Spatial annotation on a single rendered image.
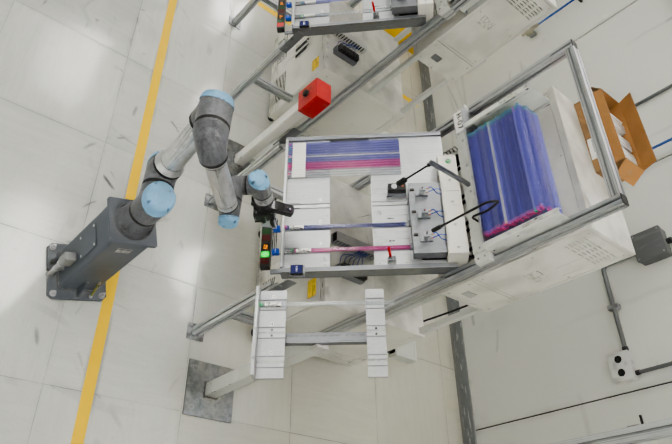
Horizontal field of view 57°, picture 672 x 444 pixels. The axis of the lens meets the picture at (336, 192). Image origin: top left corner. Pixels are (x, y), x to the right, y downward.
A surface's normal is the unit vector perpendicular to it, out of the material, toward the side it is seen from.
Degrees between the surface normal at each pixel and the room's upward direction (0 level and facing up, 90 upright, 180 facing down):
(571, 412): 90
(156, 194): 7
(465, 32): 90
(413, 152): 44
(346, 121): 90
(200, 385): 0
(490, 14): 90
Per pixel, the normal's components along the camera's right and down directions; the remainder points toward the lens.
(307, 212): -0.06, -0.57
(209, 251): 0.65, -0.43
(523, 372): -0.76, -0.37
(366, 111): 0.00, 0.82
